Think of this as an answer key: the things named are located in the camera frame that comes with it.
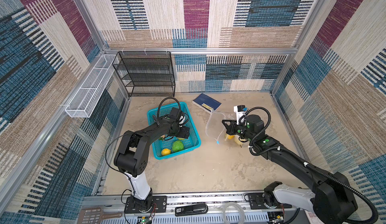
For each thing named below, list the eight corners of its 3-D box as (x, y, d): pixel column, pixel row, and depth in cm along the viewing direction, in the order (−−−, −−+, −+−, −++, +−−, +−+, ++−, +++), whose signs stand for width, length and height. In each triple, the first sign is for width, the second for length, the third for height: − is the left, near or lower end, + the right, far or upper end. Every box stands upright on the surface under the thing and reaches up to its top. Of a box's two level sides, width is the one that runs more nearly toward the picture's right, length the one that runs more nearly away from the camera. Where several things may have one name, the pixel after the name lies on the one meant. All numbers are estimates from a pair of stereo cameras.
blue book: (192, 102, 117) (192, 100, 116) (201, 94, 123) (201, 92, 121) (211, 114, 110) (212, 112, 108) (221, 104, 116) (221, 103, 114)
